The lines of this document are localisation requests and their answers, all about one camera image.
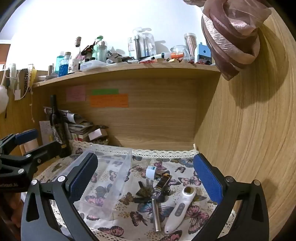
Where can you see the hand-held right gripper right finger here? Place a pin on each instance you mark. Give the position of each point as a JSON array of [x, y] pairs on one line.
[[208, 179]]

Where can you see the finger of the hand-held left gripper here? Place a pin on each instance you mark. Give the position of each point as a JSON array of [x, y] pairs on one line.
[[46, 149], [26, 135]]

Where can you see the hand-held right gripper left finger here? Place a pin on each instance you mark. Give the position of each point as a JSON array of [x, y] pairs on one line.
[[83, 177]]

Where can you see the clear plastic container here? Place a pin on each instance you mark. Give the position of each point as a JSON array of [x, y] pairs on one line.
[[108, 185]]

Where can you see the black tube with gold end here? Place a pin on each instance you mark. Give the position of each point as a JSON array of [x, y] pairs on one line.
[[164, 181]]

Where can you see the white handheld facial massager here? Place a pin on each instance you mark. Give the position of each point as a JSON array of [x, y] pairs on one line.
[[178, 213]]

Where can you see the small white plug adapter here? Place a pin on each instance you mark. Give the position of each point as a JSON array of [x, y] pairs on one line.
[[151, 172]]

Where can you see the black clip with round disc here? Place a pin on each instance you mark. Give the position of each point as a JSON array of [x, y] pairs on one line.
[[144, 191]]

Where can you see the silver metal tube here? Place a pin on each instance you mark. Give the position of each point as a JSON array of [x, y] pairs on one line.
[[156, 215]]

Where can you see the white paper slip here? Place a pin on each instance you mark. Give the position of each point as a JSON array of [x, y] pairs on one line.
[[46, 133]]

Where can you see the dark wine bottle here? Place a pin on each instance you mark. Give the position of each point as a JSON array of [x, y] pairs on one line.
[[57, 125]]

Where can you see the stack of books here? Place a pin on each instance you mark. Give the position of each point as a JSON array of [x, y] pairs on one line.
[[79, 132]]

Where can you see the rolled printed papers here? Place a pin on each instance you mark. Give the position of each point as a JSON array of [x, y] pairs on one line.
[[69, 115]]

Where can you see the butterfly print lace cloth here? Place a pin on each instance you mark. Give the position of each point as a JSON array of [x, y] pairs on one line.
[[185, 215]]

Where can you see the white fluffy pompom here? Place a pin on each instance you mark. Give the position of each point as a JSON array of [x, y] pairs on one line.
[[3, 99]]

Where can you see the white folded paper box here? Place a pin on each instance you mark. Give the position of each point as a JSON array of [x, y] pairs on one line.
[[96, 134]]

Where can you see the black lace ribbon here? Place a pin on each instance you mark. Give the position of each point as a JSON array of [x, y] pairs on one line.
[[26, 81]]

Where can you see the pink sticky note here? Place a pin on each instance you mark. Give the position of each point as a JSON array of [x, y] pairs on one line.
[[75, 93]]

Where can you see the blue liquid bottle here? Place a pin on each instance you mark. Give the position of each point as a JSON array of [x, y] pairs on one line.
[[63, 68]]

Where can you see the orange sticky note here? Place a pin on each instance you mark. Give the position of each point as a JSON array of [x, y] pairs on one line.
[[108, 100]]

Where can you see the teal plastic bottle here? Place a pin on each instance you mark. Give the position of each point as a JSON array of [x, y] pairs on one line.
[[59, 61]]

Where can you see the green sticky note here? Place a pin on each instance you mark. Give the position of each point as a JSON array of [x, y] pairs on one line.
[[105, 91]]

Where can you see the white mug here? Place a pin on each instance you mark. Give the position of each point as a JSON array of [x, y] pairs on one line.
[[74, 66]]

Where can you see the clear plastic lidded box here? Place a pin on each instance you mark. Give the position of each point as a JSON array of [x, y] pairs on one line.
[[92, 66]]

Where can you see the green glass bottle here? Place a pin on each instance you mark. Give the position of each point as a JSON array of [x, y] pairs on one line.
[[100, 51]]

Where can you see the wooden shelf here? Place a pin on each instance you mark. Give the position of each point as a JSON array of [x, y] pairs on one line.
[[129, 70]]

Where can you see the blue cardboard box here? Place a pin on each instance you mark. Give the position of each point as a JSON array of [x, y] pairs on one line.
[[203, 54]]

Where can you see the white marker pen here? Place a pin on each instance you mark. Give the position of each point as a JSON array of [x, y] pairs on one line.
[[158, 56]]

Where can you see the round glass jar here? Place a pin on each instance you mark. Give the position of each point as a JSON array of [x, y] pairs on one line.
[[180, 49]]

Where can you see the pink sheer scarf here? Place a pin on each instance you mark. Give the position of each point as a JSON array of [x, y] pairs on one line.
[[229, 46]]

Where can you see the tall jar of brown sticks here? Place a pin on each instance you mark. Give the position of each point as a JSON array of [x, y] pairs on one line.
[[190, 45]]

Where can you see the clear blister pack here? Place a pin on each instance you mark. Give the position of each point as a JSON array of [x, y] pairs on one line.
[[142, 44]]

